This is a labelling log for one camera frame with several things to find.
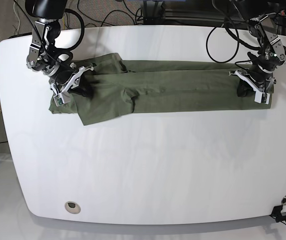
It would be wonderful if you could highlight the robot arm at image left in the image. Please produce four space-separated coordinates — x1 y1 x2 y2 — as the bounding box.
25 0 85 94

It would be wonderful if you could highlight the olive green T-shirt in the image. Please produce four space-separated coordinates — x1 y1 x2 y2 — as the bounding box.
49 53 271 125

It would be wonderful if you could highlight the black flat bar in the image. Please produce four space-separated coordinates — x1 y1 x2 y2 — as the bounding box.
8 32 32 39

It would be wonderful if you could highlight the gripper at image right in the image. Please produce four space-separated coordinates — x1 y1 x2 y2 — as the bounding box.
236 59 275 98

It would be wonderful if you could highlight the aluminium frame post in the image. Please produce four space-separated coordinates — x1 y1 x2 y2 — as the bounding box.
140 0 165 25

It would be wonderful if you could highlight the white cable on floor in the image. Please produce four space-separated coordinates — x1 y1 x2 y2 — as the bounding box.
13 0 22 36

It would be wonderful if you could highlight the left table cable grommet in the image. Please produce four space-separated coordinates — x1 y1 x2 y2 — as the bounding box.
65 201 81 215

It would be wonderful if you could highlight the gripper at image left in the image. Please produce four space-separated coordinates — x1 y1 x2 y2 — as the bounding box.
48 63 94 98

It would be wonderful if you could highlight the black clamp with cable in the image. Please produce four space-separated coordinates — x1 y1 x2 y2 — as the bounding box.
269 205 286 225

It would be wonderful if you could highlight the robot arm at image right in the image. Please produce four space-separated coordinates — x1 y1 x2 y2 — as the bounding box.
212 0 286 104

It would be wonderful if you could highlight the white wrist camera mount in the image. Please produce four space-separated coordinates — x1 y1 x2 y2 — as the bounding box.
50 65 94 107
229 69 276 105

